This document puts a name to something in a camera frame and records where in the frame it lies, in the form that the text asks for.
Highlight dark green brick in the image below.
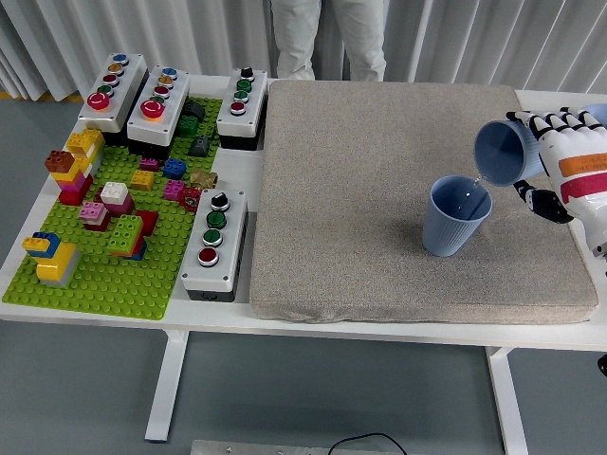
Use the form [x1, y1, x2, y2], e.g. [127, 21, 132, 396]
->
[175, 115, 201, 138]

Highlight white pleated curtain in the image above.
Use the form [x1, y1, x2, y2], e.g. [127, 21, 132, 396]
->
[0, 0, 607, 101]

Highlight blue ribbed cup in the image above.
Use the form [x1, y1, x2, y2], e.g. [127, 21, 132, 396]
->
[474, 120, 551, 188]
[421, 174, 493, 258]

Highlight five-button control box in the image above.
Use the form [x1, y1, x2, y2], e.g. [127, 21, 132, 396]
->
[77, 52, 151, 146]
[126, 65, 192, 160]

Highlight yellow brown red brick tower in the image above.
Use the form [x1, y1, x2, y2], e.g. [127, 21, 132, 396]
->
[44, 127, 106, 207]

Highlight green studded baseplate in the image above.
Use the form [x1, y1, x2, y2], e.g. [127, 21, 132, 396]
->
[2, 97, 224, 322]

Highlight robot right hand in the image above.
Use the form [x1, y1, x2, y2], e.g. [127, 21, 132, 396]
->
[505, 107, 607, 256]

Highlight brass valve fitting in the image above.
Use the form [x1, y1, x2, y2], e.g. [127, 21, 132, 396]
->
[190, 170, 219, 190]

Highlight black cable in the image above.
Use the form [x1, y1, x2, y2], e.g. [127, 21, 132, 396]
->
[329, 432, 408, 455]

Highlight four-button control box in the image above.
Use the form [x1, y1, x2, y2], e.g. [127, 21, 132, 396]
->
[215, 65, 269, 152]
[180, 188, 249, 303]

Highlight pink white red brick stack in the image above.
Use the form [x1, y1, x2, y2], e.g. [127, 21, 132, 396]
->
[78, 200, 113, 232]

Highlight red valve handwheel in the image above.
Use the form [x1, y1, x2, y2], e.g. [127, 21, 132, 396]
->
[178, 186, 203, 212]

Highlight white table leg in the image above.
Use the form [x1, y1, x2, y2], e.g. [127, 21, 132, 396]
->
[486, 346, 529, 455]
[144, 329, 190, 445]

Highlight person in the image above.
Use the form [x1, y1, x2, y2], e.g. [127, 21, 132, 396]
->
[270, 0, 391, 82]

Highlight blue plate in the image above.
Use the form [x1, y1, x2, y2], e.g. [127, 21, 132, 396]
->
[580, 103, 607, 127]

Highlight grey-brown fabric mat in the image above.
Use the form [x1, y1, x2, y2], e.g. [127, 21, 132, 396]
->
[247, 79, 599, 326]

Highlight green orange blue brick stack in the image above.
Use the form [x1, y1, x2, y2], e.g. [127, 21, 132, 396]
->
[106, 213, 148, 263]

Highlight yellow blue grey brick stack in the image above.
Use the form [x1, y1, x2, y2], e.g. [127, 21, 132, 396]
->
[22, 231, 83, 289]

